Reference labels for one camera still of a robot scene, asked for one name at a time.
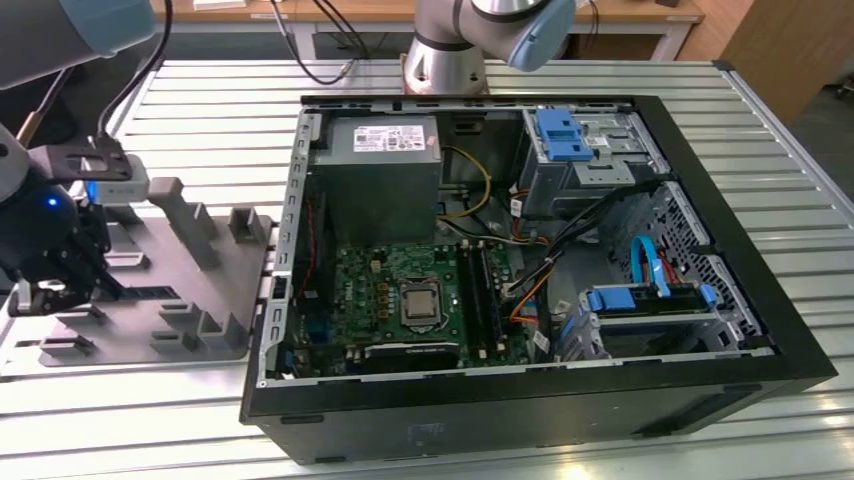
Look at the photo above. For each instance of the silver CPU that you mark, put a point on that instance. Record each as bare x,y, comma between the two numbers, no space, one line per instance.
419,303

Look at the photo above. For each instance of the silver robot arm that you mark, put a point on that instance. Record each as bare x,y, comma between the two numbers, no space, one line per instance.
441,65

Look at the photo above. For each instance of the grey power supply unit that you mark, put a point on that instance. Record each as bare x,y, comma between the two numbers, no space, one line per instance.
374,200

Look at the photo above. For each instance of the white box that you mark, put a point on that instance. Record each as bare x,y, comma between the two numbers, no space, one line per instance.
220,3

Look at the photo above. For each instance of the grey parts rack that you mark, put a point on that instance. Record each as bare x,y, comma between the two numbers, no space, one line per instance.
194,280

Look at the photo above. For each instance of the hard disk in blue carrier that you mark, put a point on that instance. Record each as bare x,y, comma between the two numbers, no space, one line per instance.
641,295

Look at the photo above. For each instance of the brown wooden cabinet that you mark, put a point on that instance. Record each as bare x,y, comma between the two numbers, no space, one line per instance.
788,50

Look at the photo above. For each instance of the wooden desk white legs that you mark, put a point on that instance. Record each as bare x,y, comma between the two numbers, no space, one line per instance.
621,15

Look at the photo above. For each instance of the black PC case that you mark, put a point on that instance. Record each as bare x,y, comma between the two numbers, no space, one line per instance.
534,410

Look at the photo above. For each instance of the grey disk bay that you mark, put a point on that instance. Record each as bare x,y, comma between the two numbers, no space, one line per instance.
668,330

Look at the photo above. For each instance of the blue plastic drive latch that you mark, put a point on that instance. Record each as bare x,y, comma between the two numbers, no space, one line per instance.
561,135

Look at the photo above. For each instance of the black RAM slot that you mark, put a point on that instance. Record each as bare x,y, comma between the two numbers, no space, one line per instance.
470,295

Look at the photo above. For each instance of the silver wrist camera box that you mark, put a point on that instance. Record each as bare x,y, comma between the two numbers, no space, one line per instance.
120,185
20,297

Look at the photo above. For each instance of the grey metal drive cage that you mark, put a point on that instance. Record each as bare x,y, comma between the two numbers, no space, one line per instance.
581,180

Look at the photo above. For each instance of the green motherboard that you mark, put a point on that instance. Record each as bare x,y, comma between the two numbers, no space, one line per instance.
361,280

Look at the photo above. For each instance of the black graphics card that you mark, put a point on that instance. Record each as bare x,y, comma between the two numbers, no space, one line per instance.
407,352

